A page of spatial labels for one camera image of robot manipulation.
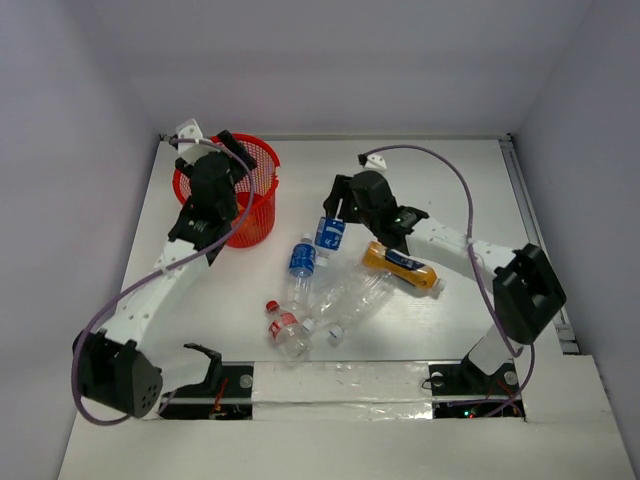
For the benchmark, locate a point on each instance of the yellow blue tea bottle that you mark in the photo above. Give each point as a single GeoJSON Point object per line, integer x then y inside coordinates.
{"type": "Point", "coordinates": [420, 276]}

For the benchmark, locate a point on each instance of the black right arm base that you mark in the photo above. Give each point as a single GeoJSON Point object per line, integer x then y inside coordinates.
{"type": "Point", "coordinates": [463, 392]}

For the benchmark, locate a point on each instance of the clear crushed plastic bottle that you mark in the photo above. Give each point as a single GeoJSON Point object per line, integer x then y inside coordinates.
{"type": "Point", "coordinates": [338, 287]}

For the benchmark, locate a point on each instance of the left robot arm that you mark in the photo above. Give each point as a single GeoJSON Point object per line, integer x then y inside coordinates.
{"type": "Point", "coordinates": [113, 362]}

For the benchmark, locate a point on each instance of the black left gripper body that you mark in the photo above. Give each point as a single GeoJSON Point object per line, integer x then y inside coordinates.
{"type": "Point", "coordinates": [232, 151]}

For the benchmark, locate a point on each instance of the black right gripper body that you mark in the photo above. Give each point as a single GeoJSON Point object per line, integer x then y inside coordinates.
{"type": "Point", "coordinates": [366, 217]}

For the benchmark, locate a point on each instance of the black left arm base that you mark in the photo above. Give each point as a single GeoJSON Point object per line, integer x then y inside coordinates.
{"type": "Point", "coordinates": [225, 393]}

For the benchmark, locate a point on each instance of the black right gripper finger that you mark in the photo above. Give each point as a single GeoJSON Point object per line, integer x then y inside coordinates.
{"type": "Point", "coordinates": [349, 212]}
{"type": "Point", "coordinates": [338, 196]}

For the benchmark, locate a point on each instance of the blue label water bottle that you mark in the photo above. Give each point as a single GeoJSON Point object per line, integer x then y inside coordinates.
{"type": "Point", "coordinates": [298, 281]}

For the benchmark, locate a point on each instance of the red label clear bottle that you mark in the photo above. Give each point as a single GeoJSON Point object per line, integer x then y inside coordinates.
{"type": "Point", "coordinates": [287, 332]}

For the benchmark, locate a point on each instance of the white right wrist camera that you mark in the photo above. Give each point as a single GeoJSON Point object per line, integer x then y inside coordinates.
{"type": "Point", "coordinates": [373, 162]}

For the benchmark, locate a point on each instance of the clear ribbed plastic bottle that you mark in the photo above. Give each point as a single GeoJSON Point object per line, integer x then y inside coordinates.
{"type": "Point", "coordinates": [362, 309]}

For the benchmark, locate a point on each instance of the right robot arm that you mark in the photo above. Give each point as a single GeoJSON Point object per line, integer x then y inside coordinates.
{"type": "Point", "coordinates": [519, 286]}

